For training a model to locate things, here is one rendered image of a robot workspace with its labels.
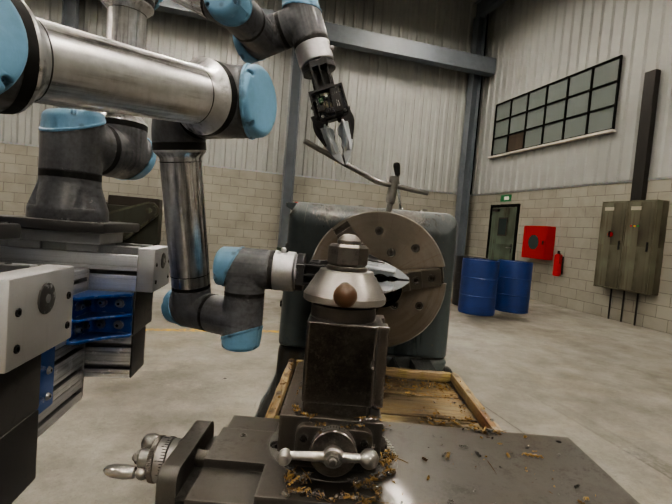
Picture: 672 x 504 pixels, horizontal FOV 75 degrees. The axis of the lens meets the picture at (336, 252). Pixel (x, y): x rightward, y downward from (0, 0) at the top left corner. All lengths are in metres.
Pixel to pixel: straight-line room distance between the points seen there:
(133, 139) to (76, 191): 0.20
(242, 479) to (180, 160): 0.58
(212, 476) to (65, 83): 0.42
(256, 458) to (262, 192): 10.56
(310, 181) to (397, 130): 2.74
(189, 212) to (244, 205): 10.03
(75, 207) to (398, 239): 0.67
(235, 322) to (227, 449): 0.40
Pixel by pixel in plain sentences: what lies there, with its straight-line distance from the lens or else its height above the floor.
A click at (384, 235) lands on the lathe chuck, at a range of 1.00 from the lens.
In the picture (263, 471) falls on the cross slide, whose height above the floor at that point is 0.97.
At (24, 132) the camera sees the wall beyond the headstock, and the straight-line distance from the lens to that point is 11.70.
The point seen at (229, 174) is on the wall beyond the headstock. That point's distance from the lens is 10.92.
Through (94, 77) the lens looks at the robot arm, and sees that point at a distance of 0.59.
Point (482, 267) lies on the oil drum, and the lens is 7.31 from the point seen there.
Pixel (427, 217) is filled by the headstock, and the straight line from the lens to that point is 1.19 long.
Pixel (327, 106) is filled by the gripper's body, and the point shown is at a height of 1.44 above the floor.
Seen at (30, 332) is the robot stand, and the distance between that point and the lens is 0.55.
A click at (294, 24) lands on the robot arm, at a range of 1.02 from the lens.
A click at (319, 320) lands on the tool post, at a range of 0.41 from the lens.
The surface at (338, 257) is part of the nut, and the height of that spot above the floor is 1.16.
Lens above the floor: 1.19
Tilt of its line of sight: 3 degrees down
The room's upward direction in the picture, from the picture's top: 5 degrees clockwise
